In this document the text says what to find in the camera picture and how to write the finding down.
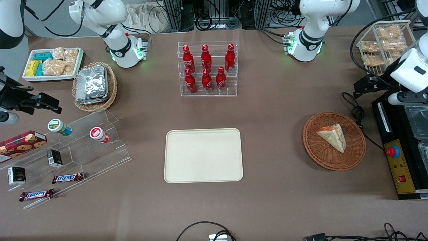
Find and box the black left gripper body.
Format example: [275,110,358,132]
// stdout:
[366,75,403,98]

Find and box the cream plastic tray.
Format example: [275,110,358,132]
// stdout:
[164,128,243,183]

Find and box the yellow snack packet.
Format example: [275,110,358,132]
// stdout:
[26,60,42,77]

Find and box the white rectangular snack bin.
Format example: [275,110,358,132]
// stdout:
[22,48,84,82]

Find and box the red lid yogurt cup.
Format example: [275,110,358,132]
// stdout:
[90,127,111,144]

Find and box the oval light wicker basket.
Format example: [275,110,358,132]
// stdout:
[72,62,117,112]

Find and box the black knotted power cable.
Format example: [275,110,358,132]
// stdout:
[342,92,385,151]

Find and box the white cylinder gripper attachment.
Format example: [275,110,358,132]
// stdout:
[0,112,19,125]
[388,91,428,106]

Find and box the clear acrylic bottle rack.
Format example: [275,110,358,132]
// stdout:
[178,41,238,97]

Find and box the black appliance yellow panel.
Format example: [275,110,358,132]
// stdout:
[372,92,428,200]

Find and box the clear plastic container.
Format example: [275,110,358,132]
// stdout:
[404,104,428,140]
[418,141,428,164]

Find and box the beige cloth bag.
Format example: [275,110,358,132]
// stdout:
[125,3,171,34]

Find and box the coiled black cable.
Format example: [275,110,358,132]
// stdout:
[195,15,213,31]

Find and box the triangular sandwich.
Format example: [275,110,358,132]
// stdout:
[316,124,347,153]

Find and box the round brown wicker basket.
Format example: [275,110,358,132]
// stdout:
[303,111,366,171]

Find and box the red cookie box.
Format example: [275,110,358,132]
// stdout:
[0,130,47,164]

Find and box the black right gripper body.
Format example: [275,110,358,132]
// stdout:
[0,66,41,116]

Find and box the clear acrylic stepped stand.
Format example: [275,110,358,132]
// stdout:
[0,109,132,210]

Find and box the red cola bottle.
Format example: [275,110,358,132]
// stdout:
[183,45,196,73]
[201,44,212,72]
[185,68,197,93]
[225,44,236,72]
[216,66,227,92]
[202,68,213,92]

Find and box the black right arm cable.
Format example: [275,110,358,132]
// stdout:
[23,0,84,37]

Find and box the black looped cable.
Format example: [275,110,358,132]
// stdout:
[176,221,236,241]

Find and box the black cable with connector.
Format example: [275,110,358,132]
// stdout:
[304,223,428,241]

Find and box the small black carton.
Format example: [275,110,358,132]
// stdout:
[46,149,63,168]
[8,166,26,185]

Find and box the Snickers chocolate bar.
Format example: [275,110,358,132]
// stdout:
[52,172,85,184]
[19,188,55,202]

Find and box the white cylinder right gripper attachment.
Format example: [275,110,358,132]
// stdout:
[0,112,19,125]

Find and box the bagged fried snack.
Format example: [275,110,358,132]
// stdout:
[386,51,407,66]
[381,39,407,52]
[362,55,385,67]
[359,41,380,54]
[376,26,402,40]

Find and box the black left wrist camera cable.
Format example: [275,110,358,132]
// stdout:
[350,8,416,88]

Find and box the silver foil packet stack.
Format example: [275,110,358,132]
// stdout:
[75,65,109,105]

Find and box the green lid yogurt cup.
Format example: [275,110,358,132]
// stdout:
[47,118,72,136]

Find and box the white cylinder left gripper attachment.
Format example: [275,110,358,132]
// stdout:
[388,91,428,106]

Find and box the white wire rack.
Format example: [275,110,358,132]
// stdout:
[356,20,417,76]

